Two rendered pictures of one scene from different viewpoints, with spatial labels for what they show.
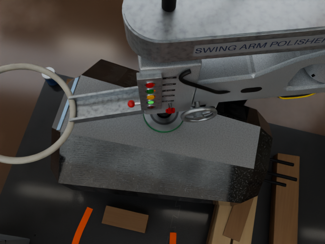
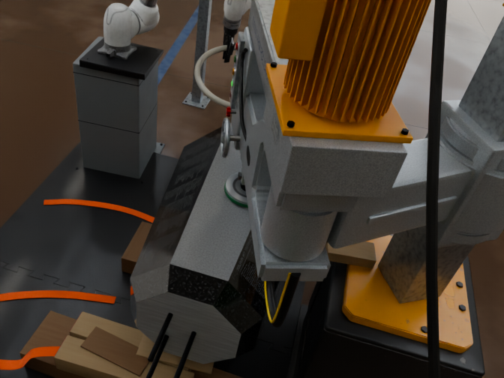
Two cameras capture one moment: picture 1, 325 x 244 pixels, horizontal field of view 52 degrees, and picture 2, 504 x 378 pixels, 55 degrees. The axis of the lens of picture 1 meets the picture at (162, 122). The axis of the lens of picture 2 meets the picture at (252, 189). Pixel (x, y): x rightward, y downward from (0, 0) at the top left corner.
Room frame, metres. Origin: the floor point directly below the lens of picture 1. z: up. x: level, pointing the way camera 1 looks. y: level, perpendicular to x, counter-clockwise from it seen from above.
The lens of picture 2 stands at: (0.44, -1.62, 2.24)
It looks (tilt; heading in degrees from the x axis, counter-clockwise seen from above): 41 degrees down; 84
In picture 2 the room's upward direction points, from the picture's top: 11 degrees clockwise
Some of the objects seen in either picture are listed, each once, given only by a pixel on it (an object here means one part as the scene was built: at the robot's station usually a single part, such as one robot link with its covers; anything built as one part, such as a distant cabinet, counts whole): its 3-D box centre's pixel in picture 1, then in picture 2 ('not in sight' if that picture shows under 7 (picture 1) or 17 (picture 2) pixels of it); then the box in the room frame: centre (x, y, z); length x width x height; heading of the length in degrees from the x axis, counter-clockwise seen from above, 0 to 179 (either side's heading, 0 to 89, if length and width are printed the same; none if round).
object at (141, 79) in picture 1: (150, 92); (238, 71); (0.47, 0.05, 1.37); 0.08 x 0.03 x 0.28; 98
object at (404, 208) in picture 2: not in sight; (426, 181); (1.08, -0.46, 1.36); 0.74 x 0.34 x 0.25; 26
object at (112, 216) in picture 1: (125, 219); (142, 248); (0.07, 0.23, 0.07); 0.30 x 0.12 x 0.12; 79
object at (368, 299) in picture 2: not in sight; (406, 283); (1.26, -0.38, 0.76); 0.49 x 0.49 x 0.05; 78
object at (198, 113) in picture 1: (197, 106); (234, 138); (0.48, -0.14, 1.20); 0.15 x 0.10 x 0.15; 98
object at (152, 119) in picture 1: (164, 111); (249, 187); (0.59, -0.01, 0.85); 0.21 x 0.21 x 0.01
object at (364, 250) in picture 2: not in sight; (349, 251); (1.03, -0.27, 0.81); 0.20 x 0.10 x 0.05; 176
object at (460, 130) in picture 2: not in sight; (471, 173); (1.26, -0.38, 1.36); 0.35 x 0.35 x 0.41
